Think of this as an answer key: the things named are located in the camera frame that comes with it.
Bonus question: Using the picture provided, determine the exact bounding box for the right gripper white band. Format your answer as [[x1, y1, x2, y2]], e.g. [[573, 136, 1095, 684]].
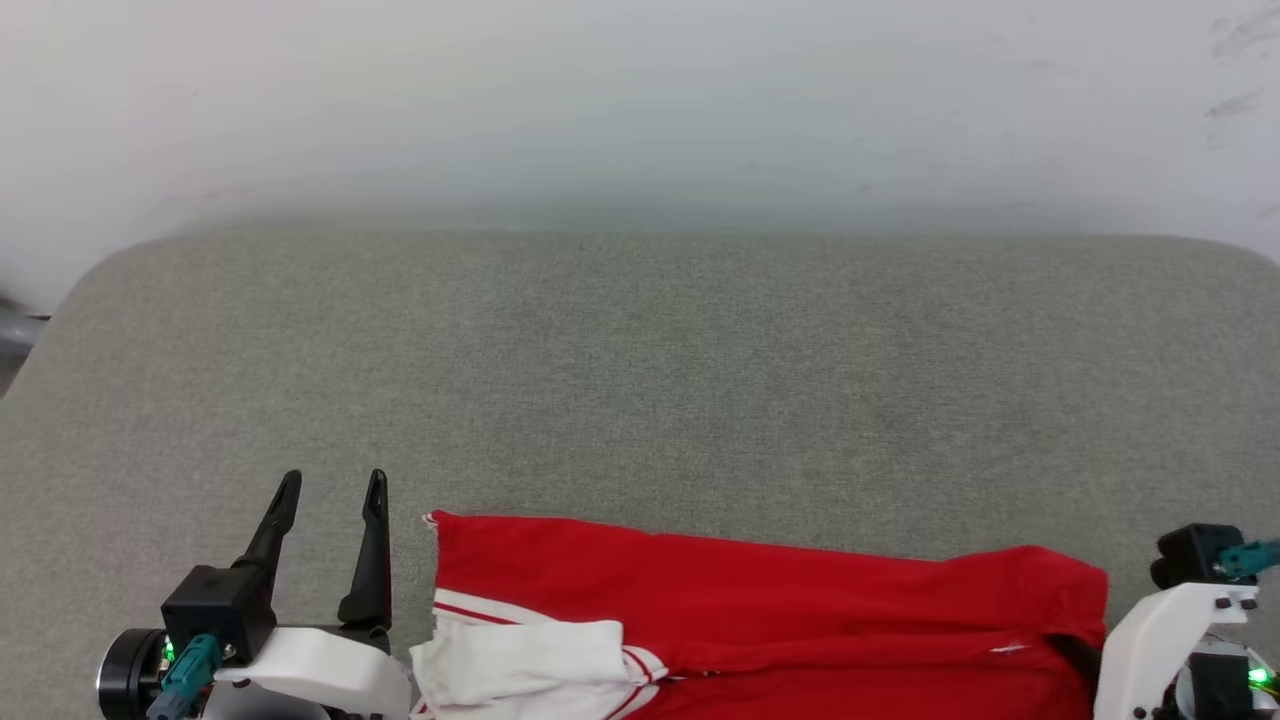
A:
[[1050, 582, 1261, 720]]

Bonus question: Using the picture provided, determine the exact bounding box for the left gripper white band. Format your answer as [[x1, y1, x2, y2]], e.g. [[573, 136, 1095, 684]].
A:
[[213, 468, 413, 720]]

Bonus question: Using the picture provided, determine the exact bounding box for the red and white basketball jersey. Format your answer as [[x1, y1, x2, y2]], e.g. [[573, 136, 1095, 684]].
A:
[[408, 510, 1111, 720]]

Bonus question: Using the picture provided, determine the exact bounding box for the grey metal tube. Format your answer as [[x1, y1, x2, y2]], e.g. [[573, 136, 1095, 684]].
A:
[[0, 303, 51, 359]]

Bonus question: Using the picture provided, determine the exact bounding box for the teal left camera connector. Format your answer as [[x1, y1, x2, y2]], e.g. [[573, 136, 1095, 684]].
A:
[[147, 633, 223, 720]]

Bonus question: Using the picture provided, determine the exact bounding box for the teal camera connector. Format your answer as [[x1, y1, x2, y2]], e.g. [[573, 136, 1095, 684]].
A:
[[147, 633, 223, 720], [1218, 538, 1280, 583]]

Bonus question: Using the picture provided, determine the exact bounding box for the teal right camera connector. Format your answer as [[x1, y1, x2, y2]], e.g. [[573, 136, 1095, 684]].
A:
[[1218, 538, 1280, 583]]

